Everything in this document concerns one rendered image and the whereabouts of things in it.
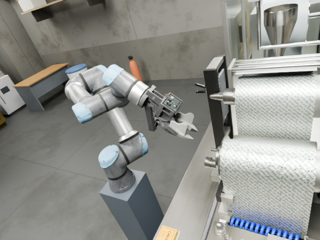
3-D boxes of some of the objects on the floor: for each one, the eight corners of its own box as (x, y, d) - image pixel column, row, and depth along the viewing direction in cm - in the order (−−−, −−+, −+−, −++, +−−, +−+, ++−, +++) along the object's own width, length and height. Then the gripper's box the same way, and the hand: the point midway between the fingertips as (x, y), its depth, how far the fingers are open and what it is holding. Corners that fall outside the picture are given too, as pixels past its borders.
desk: (80, 86, 583) (68, 63, 549) (44, 111, 501) (27, 85, 466) (65, 87, 614) (53, 65, 579) (28, 110, 532) (12, 86, 497)
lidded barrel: (100, 85, 545) (90, 62, 514) (87, 95, 511) (75, 71, 480) (86, 86, 571) (75, 64, 540) (72, 95, 537) (60, 73, 506)
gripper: (140, 95, 67) (198, 135, 66) (157, 78, 75) (209, 114, 74) (133, 112, 74) (186, 149, 73) (149, 95, 81) (197, 128, 80)
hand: (190, 134), depth 75 cm, fingers open, 3 cm apart
